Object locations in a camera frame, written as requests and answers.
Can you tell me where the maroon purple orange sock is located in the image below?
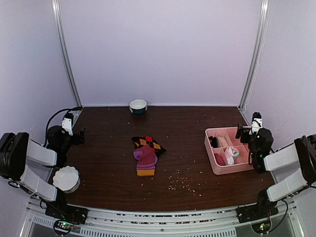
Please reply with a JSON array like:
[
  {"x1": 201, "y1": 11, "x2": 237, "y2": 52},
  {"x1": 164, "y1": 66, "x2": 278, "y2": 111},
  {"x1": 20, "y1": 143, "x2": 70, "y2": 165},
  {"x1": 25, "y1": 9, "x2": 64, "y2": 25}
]
[{"x1": 133, "y1": 145, "x2": 158, "y2": 177}]

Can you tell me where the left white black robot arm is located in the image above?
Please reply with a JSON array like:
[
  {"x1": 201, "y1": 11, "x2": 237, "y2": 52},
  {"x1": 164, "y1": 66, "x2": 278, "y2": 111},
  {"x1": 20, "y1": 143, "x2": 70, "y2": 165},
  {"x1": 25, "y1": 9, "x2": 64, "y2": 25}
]
[{"x1": 0, "y1": 126, "x2": 85, "y2": 219}]

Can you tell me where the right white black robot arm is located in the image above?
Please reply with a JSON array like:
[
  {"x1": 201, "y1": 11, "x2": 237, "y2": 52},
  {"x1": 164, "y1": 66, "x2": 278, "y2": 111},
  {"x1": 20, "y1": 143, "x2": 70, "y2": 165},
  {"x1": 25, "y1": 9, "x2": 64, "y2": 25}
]
[{"x1": 236, "y1": 121, "x2": 316, "y2": 218}]

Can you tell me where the beige rolled sock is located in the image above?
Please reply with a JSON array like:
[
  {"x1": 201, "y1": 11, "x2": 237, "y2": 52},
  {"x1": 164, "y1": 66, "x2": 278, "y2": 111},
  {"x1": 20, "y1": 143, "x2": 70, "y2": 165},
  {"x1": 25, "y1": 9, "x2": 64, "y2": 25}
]
[{"x1": 218, "y1": 136, "x2": 229, "y2": 148}]

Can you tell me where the white pink rolled sock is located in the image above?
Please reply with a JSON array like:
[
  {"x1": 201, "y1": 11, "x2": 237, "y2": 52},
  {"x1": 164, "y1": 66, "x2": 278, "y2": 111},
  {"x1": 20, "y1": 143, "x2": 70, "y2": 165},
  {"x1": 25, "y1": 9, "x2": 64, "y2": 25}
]
[{"x1": 223, "y1": 146, "x2": 239, "y2": 165}]

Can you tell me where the pink divided organizer box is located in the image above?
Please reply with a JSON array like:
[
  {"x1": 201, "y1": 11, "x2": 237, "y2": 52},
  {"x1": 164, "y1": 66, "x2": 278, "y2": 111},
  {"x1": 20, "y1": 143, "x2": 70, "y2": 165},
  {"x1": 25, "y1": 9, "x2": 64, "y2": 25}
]
[{"x1": 204, "y1": 127, "x2": 253, "y2": 175}]

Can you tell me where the black rolled sock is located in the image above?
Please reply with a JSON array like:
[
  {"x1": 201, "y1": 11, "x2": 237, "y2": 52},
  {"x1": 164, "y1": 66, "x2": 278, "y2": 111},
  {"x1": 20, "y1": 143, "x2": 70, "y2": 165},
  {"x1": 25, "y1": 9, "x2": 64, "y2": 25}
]
[{"x1": 208, "y1": 136, "x2": 218, "y2": 148}]

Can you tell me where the red rolled sock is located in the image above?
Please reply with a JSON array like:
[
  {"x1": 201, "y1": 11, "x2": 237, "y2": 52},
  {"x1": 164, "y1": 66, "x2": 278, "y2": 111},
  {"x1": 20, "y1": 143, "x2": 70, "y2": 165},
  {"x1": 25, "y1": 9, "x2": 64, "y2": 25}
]
[{"x1": 214, "y1": 153, "x2": 226, "y2": 166}]

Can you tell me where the white scalloped bowl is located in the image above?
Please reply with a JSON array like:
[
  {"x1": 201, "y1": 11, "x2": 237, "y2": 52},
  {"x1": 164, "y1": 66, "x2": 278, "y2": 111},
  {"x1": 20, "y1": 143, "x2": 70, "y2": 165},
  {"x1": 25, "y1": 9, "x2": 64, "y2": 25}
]
[{"x1": 52, "y1": 165, "x2": 80, "y2": 194}]

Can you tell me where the black argyle sock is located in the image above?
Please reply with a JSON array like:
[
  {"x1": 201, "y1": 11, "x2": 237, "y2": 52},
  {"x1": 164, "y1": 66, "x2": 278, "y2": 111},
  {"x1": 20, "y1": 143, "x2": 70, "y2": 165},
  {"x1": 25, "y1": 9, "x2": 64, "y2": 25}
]
[{"x1": 131, "y1": 136, "x2": 166, "y2": 157}]

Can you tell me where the teal white ceramic bowl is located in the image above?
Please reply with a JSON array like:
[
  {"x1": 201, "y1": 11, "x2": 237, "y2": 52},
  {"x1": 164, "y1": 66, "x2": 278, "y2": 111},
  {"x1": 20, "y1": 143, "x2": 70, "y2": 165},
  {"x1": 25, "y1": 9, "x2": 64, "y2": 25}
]
[{"x1": 129, "y1": 99, "x2": 148, "y2": 115}]

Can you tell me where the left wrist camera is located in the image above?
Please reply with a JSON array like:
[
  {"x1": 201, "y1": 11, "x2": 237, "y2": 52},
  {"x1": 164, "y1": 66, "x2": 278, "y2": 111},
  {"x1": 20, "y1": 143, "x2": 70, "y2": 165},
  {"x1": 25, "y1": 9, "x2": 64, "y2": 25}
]
[{"x1": 62, "y1": 112, "x2": 74, "y2": 136}]

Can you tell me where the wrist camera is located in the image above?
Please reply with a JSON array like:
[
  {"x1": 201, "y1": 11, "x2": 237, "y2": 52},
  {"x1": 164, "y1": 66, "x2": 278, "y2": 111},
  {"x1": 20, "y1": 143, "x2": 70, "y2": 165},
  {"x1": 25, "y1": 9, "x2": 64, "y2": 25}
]
[
  {"x1": 62, "y1": 112, "x2": 74, "y2": 136},
  {"x1": 249, "y1": 112, "x2": 263, "y2": 135}
]

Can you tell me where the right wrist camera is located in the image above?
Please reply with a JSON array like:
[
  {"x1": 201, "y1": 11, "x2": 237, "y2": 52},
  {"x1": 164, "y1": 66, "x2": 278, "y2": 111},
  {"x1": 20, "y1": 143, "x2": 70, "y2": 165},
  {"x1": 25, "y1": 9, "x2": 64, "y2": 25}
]
[{"x1": 249, "y1": 112, "x2": 263, "y2": 135}]

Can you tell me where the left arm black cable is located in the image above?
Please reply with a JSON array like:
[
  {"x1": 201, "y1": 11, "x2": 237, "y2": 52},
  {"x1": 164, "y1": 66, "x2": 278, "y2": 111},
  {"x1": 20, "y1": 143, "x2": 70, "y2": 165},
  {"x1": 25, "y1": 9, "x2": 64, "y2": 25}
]
[{"x1": 44, "y1": 106, "x2": 83, "y2": 146}]

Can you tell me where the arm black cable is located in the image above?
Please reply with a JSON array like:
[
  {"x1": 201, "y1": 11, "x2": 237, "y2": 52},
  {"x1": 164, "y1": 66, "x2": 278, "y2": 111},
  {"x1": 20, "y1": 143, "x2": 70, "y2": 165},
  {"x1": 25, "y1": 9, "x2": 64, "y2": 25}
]
[
  {"x1": 268, "y1": 198, "x2": 289, "y2": 229},
  {"x1": 44, "y1": 106, "x2": 83, "y2": 146}
]

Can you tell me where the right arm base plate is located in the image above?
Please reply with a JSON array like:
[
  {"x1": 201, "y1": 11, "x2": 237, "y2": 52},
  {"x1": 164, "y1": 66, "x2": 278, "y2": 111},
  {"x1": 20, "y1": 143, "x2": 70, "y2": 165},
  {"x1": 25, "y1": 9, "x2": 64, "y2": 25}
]
[{"x1": 236, "y1": 204, "x2": 278, "y2": 223}]

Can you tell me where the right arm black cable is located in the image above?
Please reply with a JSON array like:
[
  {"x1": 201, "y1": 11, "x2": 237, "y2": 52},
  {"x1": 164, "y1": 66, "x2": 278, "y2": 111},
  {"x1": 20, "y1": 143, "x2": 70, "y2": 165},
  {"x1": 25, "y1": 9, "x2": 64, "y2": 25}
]
[{"x1": 268, "y1": 198, "x2": 289, "y2": 229}]

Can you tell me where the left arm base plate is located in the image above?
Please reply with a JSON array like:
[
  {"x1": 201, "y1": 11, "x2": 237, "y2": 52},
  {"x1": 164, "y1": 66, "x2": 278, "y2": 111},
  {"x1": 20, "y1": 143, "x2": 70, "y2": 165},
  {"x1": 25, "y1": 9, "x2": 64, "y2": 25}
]
[{"x1": 45, "y1": 205, "x2": 88, "y2": 225}]

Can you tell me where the front aluminium rail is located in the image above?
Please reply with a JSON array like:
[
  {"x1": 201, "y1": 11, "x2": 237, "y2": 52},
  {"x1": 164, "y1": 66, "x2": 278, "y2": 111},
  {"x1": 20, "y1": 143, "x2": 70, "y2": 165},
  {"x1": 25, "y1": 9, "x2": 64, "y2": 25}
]
[{"x1": 21, "y1": 195, "x2": 303, "y2": 237}]

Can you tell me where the right aluminium frame post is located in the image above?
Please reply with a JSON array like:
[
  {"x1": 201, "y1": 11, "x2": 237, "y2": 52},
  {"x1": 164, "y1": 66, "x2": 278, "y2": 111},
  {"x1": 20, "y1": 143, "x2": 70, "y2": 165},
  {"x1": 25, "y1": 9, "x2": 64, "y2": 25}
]
[{"x1": 239, "y1": 0, "x2": 270, "y2": 113}]

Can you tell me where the aluminium frame post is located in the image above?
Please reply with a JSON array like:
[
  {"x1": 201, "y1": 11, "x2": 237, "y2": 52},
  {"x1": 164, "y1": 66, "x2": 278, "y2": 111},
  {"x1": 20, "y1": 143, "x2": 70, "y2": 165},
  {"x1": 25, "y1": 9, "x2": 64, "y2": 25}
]
[
  {"x1": 239, "y1": 0, "x2": 270, "y2": 113},
  {"x1": 51, "y1": 0, "x2": 82, "y2": 106}
]

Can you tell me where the left aluminium frame post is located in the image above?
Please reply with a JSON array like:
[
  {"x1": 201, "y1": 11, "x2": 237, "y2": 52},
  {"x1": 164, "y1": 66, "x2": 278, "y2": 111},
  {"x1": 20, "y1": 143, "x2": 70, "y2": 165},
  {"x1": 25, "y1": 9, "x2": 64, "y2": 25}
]
[{"x1": 51, "y1": 0, "x2": 82, "y2": 106}]

